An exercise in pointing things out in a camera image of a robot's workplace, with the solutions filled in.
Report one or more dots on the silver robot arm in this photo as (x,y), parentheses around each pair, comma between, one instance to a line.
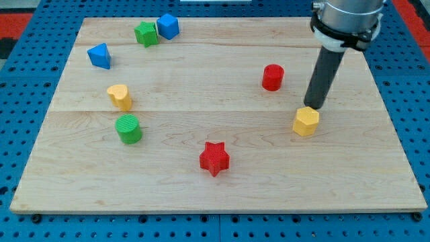
(343,24)

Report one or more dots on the blue cube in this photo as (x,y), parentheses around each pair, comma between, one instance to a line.
(168,26)

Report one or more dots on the light wooden board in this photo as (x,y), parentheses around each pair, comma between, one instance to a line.
(205,85)

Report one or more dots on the red star block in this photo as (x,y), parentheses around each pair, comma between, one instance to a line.
(214,158)

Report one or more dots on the red cylinder block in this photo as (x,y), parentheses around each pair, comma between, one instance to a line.
(273,75)

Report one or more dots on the green cylinder block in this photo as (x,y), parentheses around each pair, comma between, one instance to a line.
(128,128)

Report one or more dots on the yellow hexagon block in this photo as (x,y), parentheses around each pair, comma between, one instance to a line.
(306,121)

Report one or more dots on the yellow heart block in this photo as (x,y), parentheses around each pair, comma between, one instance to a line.
(120,97)

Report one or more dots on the green star block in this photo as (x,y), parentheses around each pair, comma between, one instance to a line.
(146,34)

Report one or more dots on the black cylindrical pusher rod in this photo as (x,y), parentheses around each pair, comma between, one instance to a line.
(324,72)

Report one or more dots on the blue triangular prism block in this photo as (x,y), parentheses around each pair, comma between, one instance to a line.
(100,56)

